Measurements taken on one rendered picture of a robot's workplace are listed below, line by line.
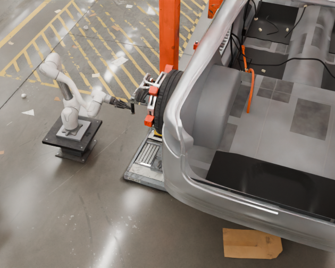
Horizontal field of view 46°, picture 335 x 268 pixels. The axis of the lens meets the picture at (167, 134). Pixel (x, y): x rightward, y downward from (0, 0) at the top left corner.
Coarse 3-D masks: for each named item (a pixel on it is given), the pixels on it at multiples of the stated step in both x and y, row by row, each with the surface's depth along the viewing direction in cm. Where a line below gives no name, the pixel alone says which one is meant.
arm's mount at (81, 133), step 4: (80, 120) 452; (84, 124) 447; (88, 124) 447; (80, 128) 443; (84, 128) 443; (88, 128) 447; (60, 132) 439; (80, 132) 438; (84, 132) 438; (60, 136) 436; (64, 136) 435; (68, 136) 435; (72, 136) 435; (76, 136) 434; (80, 136) 434; (76, 140) 433; (80, 140) 432
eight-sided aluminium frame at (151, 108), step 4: (164, 72) 386; (160, 76) 381; (164, 76) 382; (156, 80) 377; (156, 84) 373; (160, 84) 373; (152, 96) 372; (152, 100) 375; (156, 100) 374; (148, 104) 373; (148, 108) 373; (152, 108) 372; (148, 112) 376; (152, 112) 374
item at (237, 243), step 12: (228, 240) 382; (240, 240) 382; (252, 240) 382; (264, 240) 382; (276, 240) 381; (228, 252) 374; (240, 252) 374; (252, 252) 374; (264, 252) 374; (276, 252) 373
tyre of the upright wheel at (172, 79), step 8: (176, 72) 378; (168, 80) 368; (176, 80) 368; (168, 88) 364; (160, 96) 364; (168, 96) 363; (160, 104) 364; (160, 112) 367; (160, 120) 370; (160, 128) 377
